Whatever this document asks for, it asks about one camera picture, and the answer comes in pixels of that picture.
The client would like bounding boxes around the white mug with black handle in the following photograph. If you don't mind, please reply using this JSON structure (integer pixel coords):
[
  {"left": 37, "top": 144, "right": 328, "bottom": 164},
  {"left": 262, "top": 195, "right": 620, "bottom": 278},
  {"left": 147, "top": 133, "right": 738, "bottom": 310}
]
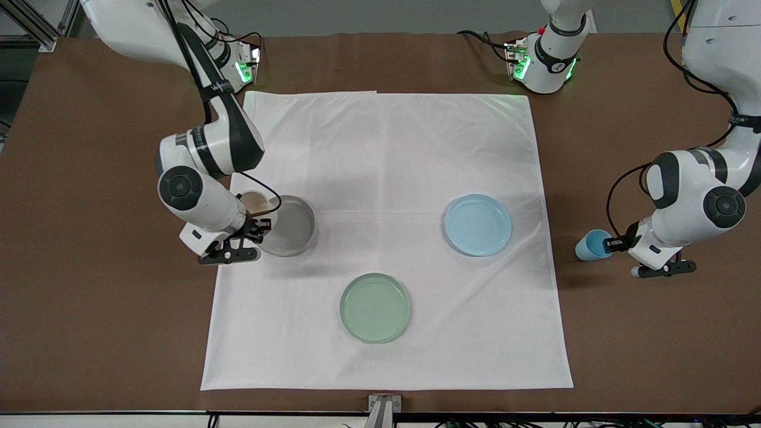
[{"left": 237, "top": 190, "right": 280, "bottom": 231}]

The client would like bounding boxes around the blue cup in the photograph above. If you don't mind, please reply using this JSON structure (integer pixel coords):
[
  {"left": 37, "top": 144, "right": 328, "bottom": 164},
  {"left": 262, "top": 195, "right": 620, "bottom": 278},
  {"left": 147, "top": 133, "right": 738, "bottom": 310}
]
[{"left": 575, "top": 229, "right": 614, "bottom": 262}]

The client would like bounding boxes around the gray plate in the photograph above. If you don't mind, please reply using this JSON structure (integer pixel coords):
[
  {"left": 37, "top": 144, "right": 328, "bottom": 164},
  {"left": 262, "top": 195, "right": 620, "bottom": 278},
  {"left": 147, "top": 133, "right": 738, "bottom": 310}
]
[{"left": 257, "top": 194, "right": 316, "bottom": 257}]

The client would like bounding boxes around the blue plate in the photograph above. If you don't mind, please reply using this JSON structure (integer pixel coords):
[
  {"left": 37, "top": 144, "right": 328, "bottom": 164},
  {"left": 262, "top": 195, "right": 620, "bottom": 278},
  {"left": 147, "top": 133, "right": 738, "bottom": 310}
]
[{"left": 444, "top": 194, "right": 513, "bottom": 257}]

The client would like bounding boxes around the green plate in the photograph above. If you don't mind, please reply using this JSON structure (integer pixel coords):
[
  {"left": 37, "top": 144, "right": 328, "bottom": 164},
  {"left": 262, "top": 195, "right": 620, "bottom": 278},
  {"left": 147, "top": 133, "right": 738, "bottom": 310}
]
[{"left": 339, "top": 273, "right": 413, "bottom": 344}]

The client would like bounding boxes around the white cloth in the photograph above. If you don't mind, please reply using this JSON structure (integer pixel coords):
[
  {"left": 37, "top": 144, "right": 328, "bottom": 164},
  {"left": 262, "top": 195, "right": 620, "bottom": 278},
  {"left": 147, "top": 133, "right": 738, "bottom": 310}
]
[{"left": 200, "top": 90, "right": 574, "bottom": 391}]

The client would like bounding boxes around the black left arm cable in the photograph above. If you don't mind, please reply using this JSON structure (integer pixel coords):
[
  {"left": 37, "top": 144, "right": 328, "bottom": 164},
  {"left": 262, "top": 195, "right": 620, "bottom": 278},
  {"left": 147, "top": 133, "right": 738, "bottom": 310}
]
[{"left": 606, "top": 0, "right": 751, "bottom": 240}]

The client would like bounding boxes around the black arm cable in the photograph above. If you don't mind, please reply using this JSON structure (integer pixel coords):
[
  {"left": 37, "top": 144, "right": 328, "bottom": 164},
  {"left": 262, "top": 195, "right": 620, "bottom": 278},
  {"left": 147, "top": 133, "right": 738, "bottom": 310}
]
[
  {"left": 156, "top": 0, "right": 282, "bottom": 219},
  {"left": 606, "top": 0, "right": 751, "bottom": 240}
]

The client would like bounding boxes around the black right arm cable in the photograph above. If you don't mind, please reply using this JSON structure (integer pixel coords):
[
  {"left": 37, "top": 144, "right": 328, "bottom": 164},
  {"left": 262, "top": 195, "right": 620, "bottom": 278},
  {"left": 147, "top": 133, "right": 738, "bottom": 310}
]
[{"left": 156, "top": 0, "right": 282, "bottom": 219}]

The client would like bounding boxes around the black right base cable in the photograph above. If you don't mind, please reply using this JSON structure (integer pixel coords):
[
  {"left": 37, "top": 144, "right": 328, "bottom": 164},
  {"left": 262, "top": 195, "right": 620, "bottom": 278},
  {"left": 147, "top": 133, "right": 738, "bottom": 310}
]
[{"left": 214, "top": 18, "right": 265, "bottom": 49}]

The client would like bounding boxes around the black base cable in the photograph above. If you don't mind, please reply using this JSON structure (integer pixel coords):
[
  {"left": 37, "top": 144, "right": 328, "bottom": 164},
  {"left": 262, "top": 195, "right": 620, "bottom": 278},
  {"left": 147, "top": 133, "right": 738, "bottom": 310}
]
[
  {"left": 457, "top": 29, "right": 513, "bottom": 64},
  {"left": 214, "top": 18, "right": 265, "bottom": 49}
]

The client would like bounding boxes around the metal table edge bracket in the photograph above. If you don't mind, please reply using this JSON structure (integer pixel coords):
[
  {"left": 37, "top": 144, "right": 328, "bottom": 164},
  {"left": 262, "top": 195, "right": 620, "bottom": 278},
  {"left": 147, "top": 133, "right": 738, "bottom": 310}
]
[{"left": 368, "top": 394, "right": 402, "bottom": 428}]

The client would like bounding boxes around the black left base cable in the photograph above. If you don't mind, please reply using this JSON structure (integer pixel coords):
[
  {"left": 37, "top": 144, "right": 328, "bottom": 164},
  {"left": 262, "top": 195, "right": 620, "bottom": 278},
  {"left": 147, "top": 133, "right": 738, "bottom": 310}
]
[{"left": 457, "top": 29, "right": 513, "bottom": 64}]

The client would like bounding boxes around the aluminium frame profile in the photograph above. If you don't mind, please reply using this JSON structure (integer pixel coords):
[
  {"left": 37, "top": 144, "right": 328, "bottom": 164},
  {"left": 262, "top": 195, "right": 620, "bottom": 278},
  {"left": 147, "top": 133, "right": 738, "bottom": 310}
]
[{"left": 0, "top": 0, "right": 84, "bottom": 52}]

